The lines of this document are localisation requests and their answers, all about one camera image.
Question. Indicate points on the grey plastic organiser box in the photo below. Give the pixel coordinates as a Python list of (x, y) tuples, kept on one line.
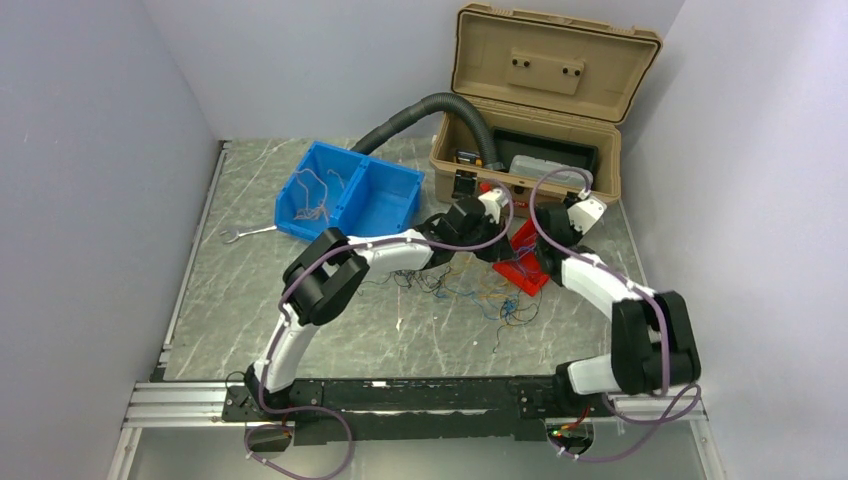
[(532, 167)]

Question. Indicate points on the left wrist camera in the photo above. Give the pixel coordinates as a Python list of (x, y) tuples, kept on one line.
[(496, 201)]

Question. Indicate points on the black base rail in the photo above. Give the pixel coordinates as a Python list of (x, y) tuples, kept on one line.
[(517, 407)]

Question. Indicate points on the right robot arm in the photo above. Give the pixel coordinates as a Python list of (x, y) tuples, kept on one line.
[(651, 331)]

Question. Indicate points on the black tray in case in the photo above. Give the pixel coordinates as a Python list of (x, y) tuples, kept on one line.
[(510, 144)]

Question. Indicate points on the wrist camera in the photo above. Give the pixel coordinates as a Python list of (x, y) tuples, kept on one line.
[(496, 201), (584, 211)]

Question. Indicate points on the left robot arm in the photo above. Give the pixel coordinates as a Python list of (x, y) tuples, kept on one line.
[(320, 283)]

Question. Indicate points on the yellow black device in case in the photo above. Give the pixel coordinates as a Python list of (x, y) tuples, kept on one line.
[(468, 158)]

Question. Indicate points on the silver wrench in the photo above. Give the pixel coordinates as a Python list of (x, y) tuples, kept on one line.
[(232, 234)]

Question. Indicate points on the red storage bin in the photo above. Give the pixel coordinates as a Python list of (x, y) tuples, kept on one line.
[(524, 270)]

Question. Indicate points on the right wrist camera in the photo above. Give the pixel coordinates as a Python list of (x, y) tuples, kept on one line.
[(584, 211)]

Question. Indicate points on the blue double storage bin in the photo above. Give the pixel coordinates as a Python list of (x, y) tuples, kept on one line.
[(361, 195)]

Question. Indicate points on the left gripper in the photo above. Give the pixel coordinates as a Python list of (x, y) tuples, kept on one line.
[(498, 251)]

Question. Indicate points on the tan tool case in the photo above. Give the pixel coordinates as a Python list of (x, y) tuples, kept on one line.
[(553, 76)]

